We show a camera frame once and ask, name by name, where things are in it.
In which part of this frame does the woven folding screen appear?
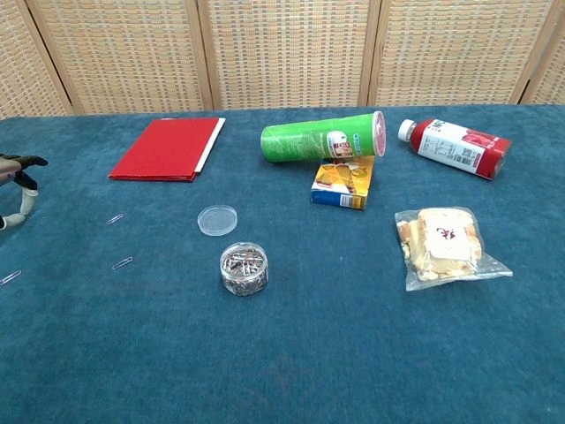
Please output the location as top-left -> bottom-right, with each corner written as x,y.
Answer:
0,0 -> 565,119

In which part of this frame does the green chips can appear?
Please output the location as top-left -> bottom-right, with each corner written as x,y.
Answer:
260,110 -> 388,164

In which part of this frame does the yellow blue snack box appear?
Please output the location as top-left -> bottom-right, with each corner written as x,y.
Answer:
309,156 -> 376,211

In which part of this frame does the clear bag of bread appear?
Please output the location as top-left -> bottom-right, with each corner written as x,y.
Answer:
394,206 -> 514,292

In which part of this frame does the clear round plastic lid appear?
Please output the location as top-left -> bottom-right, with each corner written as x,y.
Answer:
197,204 -> 240,238

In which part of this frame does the red folder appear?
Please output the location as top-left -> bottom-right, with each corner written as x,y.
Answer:
108,117 -> 226,183

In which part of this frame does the red juice bottle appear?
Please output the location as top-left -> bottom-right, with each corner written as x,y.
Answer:
397,117 -> 514,181

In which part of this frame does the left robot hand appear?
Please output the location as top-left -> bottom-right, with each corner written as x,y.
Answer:
0,153 -> 49,231

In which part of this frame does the clear jar of paperclips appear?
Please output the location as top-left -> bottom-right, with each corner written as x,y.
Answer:
219,241 -> 270,298

